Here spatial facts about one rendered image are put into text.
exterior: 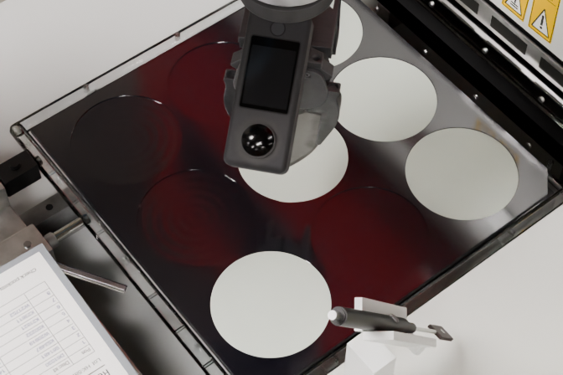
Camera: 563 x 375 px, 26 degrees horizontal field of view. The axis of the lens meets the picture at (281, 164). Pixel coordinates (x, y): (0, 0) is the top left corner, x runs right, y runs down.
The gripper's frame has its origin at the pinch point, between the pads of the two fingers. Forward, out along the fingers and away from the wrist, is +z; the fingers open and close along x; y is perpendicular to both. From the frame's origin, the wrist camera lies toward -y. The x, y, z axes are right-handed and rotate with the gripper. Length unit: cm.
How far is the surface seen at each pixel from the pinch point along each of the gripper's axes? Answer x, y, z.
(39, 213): 22.6, -0.6, 12.2
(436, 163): -13.0, 7.2, 7.2
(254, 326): 0.4, -11.7, 7.2
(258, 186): 2.5, 2.2, 7.2
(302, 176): -1.2, 3.9, 7.2
